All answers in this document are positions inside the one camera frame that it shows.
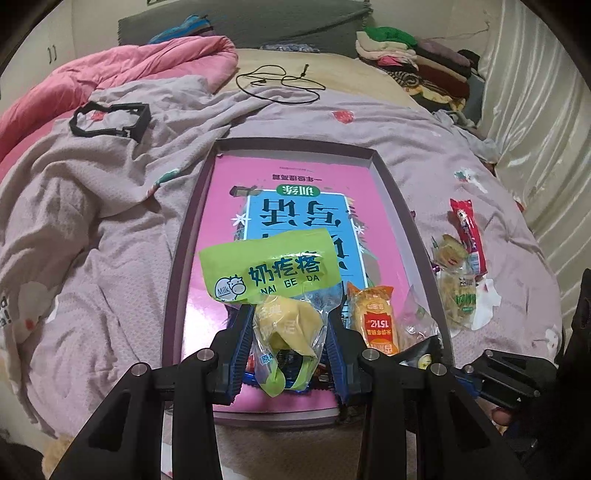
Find green label pastry packet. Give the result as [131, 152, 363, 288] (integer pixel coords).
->
[436, 268, 481, 330]

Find lilac printed blanket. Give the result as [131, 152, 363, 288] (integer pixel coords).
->
[0, 76, 566, 462]

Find pink book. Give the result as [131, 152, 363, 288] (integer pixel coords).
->
[182, 154, 419, 416]

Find orange bread packet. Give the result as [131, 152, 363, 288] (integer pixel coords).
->
[346, 281, 400, 356]

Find blue cookie packet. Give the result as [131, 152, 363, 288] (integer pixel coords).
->
[240, 348, 338, 393]

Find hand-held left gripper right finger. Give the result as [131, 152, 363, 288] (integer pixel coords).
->
[324, 296, 527, 480]

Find thin wall wire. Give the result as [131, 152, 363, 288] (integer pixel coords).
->
[443, 21, 490, 42]

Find green label milk candy packet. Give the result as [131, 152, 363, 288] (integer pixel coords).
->
[198, 228, 345, 398]

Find white grey cloth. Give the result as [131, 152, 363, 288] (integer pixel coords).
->
[434, 111, 502, 162]

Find pink quilt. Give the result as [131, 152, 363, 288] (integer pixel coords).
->
[0, 34, 238, 167]

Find shallow purple cardboard box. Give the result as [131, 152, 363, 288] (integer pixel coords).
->
[159, 137, 458, 428]

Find clear candied haw packet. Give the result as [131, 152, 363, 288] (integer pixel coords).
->
[397, 286, 441, 352]

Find blue knitted clothing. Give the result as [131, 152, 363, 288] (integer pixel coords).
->
[148, 14, 218, 44]

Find white wardrobe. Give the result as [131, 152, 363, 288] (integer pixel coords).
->
[0, 14, 75, 93]

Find grey headboard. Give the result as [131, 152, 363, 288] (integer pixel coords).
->
[117, 0, 375, 49]

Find beige bed sheet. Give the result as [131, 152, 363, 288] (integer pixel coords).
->
[231, 48, 416, 109]

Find stack of folded clothes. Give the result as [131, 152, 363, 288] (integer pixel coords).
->
[355, 25, 483, 114]

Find black cable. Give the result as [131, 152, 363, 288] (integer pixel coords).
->
[235, 62, 326, 104]

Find cream satin curtain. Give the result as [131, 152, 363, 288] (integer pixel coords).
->
[478, 0, 591, 273]

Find red sausage packet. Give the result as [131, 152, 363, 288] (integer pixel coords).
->
[450, 198, 488, 278]

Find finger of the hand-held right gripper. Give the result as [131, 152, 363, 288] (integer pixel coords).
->
[455, 349, 542, 411]

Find black plastic frame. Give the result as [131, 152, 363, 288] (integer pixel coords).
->
[69, 102, 151, 141]

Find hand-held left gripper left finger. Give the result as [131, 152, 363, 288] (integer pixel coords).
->
[55, 305, 256, 480]

